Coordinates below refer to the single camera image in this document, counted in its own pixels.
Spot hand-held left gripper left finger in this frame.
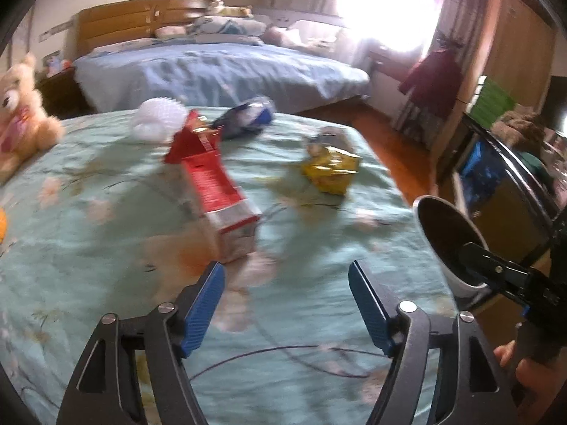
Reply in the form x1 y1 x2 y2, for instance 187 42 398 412
55 260 226 425

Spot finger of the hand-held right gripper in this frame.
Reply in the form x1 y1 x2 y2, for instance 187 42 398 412
458 241 531 279
476 266 530 307

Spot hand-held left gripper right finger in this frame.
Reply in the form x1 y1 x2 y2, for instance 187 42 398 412
348 260 519 425

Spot red white carton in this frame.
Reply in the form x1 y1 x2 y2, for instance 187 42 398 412
164 110 263 264

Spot yellow silver wrapper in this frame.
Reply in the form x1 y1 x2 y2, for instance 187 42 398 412
301 126 363 196

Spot blue white wrapper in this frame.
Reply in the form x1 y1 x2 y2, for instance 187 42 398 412
212 95 276 139

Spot person's right hand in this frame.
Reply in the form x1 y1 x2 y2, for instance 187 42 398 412
494 339 567 403

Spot teal floral bed sheet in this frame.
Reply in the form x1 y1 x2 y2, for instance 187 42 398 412
0 108 457 425

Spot brown plush toy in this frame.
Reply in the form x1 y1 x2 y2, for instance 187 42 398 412
492 110 550 151

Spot green box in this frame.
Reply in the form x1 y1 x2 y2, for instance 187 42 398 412
470 77 517 129

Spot black television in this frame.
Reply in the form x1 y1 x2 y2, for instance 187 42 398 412
543 75 567 138

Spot dark red coat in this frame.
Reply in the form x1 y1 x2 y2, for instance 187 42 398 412
398 46 464 118

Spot tall wooden cabinet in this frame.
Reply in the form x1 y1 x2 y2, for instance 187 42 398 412
436 0 556 182

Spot bed with blue sheet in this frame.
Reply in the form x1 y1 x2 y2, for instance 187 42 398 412
73 42 370 113

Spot wooden nightstand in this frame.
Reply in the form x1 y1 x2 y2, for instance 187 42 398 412
35 68 89 118

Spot cream teddy bear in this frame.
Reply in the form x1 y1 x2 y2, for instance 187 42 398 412
0 52 65 184

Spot window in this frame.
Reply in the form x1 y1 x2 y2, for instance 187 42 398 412
337 0 437 49

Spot flat blue print pillow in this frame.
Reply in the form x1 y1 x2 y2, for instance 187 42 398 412
91 38 156 56

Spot pink pillow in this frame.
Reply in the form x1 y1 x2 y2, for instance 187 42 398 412
155 24 191 39

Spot pink plush toy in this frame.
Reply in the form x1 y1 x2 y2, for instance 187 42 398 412
266 27 298 48

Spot cartoon print pillow stack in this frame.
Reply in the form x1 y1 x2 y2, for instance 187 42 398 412
188 15 266 45

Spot wooden headboard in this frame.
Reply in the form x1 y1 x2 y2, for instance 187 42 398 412
77 0 211 56

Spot grey bed guard rail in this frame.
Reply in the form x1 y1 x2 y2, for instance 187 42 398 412
252 6 350 49

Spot photo frame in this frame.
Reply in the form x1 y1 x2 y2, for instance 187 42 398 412
44 53 68 76

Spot wall switch panel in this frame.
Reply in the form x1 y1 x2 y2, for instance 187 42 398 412
38 24 74 43

